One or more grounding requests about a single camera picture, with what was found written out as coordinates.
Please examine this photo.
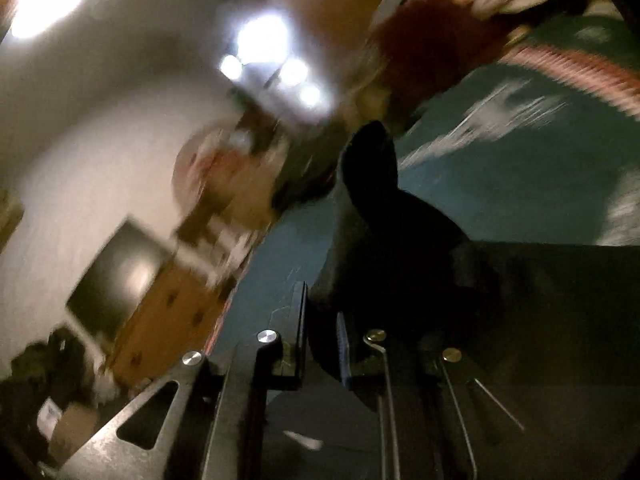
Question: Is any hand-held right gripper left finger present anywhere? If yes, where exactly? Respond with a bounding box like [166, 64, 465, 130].
[55, 280, 309, 480]

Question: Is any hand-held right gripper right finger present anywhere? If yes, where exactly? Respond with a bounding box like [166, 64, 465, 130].
[336, 311, 527, 480]

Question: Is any black and grey jacket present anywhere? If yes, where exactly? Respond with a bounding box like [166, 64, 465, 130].
[306, 120, 640, 480]

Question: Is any wooden cabinet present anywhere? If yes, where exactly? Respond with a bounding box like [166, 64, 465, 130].
[107, 259, 237, 387]

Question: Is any black flat screen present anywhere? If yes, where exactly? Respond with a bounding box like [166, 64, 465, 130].
[65, 217, 177, 347]

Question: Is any dark green printed bed cover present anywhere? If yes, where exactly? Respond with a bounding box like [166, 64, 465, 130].
[200, 7, 640, 480]

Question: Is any ceiling lamp with round bulbs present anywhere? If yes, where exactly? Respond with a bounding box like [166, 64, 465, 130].
[217, 12, 327, 112]

